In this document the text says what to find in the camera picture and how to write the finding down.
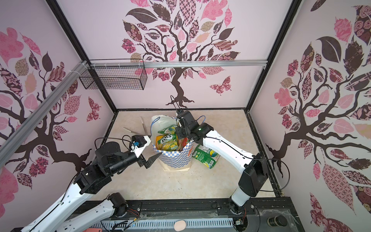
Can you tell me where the colourful spring tea candy bag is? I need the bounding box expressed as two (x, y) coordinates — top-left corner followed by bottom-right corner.
(155, 125), (178, 151)

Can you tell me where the blue checkered paper bag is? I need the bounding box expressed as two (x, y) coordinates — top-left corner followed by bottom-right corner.
(150, 115), (195, 172)

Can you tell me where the green Fox's candy bag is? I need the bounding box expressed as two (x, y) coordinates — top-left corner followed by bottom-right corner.
(192, 145), (220, 169)

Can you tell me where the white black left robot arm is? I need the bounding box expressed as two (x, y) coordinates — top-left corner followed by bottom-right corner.
(22, 142), (162, 232)

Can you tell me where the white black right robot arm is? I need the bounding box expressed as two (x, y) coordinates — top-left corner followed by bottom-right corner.
(176, 109), (269, 214)

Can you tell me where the round beige sticker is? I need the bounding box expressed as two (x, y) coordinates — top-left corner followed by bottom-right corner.
(174, 220), (186, 232)

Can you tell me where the black knob on base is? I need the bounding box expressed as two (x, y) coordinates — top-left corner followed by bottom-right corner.
(267, 215), (288, 227)

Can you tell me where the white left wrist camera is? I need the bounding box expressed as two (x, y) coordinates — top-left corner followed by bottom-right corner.
(130, 135), (151, 158)

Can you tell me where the metal scissors pink handle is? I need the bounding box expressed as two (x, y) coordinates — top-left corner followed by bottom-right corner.
(122, 117), (150, 136)

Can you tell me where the slotted white cable duct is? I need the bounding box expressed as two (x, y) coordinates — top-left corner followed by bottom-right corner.
(91, 218), (236, 232)

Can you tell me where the black wire basket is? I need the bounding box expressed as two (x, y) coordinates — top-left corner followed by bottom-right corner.
(79, 58), (147, 90)

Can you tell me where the aluminium rail back wall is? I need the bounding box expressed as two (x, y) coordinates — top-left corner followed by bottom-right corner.
(90, 60), (268, 69)

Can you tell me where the aluminium rail wall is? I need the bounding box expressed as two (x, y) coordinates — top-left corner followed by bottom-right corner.
(1, 61), (88, 167)
(90, 60), (268, 69)

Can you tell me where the aluminium rail left wall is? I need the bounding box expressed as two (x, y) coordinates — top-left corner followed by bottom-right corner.
(1, 61), (88, 167)

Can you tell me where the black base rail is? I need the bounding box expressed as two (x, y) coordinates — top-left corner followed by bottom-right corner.
(100, 197), (304, 232)

